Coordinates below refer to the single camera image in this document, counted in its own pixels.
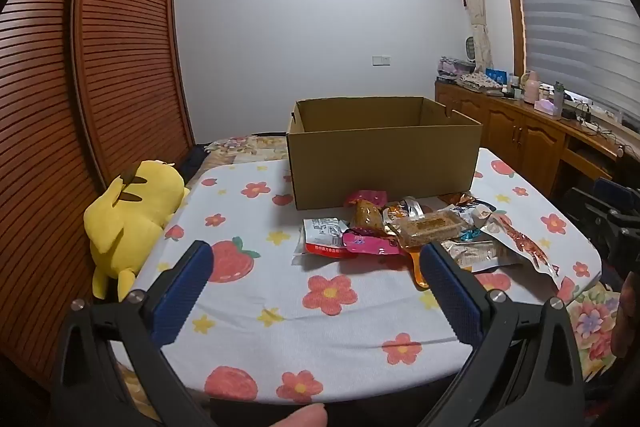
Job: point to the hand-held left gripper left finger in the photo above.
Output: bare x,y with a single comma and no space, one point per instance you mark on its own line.
182,297

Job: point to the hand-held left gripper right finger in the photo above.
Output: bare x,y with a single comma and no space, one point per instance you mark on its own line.
450,297

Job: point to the silver orange pouch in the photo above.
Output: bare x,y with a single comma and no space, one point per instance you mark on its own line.
490,257

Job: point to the white blue snack packet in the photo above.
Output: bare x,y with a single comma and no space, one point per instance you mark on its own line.
472,213

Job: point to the brown cardboard box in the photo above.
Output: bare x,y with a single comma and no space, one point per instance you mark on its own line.
380,162

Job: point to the person's left hand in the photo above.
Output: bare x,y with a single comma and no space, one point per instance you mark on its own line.
302,418

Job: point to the clear biscuit tray packet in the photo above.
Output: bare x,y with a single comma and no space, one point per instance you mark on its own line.
430,227

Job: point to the gold foil snack wrapper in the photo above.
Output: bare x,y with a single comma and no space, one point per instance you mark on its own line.
525,242

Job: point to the yellow plush toy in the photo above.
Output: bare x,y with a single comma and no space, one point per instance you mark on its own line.
135,217

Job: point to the pink snack packet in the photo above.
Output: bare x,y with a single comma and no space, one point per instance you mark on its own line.
367,244

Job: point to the flower strawberry print blanket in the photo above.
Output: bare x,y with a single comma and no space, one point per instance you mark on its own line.
280,287

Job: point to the orange snack packet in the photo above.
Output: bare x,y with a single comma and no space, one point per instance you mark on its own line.
400,209

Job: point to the white power strip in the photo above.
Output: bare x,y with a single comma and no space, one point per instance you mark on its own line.
587,125

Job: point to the floral bed quilt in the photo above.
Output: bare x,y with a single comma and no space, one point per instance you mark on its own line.
592,327

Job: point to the pink-topped brown snack packet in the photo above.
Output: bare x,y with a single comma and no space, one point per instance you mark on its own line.
369,212

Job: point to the wooden sideboard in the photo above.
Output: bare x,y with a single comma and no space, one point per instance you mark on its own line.
520,137

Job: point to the pink tissue box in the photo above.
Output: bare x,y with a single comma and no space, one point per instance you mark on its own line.
547,108

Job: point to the dark cloth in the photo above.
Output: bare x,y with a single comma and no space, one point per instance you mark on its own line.
192,162

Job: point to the green bottle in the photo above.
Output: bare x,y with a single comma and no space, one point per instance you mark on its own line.
558,96

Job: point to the white red snack packet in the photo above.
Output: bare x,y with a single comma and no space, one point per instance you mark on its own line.
320,237

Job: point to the pink bottle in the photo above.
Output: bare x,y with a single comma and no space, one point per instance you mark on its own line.
531,88

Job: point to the blue box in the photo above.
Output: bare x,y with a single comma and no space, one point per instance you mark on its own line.
496,75

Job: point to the folded patterned cloth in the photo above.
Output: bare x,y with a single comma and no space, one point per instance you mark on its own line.
480,82

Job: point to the grey striped window blind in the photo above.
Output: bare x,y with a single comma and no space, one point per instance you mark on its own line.
575,17

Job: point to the purple patterned bag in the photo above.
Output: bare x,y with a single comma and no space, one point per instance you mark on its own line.
452,68

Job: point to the small white fan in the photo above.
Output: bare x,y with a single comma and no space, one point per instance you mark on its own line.
470,49

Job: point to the wooden louvered wardrobe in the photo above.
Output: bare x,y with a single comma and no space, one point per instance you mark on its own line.
75,82

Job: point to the white wall switch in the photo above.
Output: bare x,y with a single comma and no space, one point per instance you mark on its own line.
381,60

